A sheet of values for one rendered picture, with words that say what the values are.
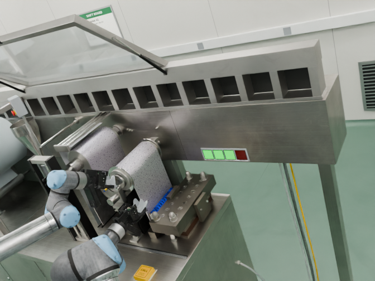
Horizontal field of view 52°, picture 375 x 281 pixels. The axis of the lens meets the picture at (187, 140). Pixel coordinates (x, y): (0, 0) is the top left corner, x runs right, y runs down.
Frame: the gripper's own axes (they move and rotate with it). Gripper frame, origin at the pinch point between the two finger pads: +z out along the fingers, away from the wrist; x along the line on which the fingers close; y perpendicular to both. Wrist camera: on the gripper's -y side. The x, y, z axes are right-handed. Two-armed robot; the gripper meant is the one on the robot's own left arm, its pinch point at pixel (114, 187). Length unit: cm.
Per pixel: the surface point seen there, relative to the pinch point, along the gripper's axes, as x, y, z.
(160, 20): 142, 190, 194
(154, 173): -7.6, 8.0, 19.5
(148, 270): -19.3, -35.3, 6.1
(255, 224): 0, -25, 163
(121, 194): -0.3, -3.4, 4.5
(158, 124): -7.2, 33.4, 20.0
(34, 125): 64, 31, -3
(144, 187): -7.6, 1.0, 12.2
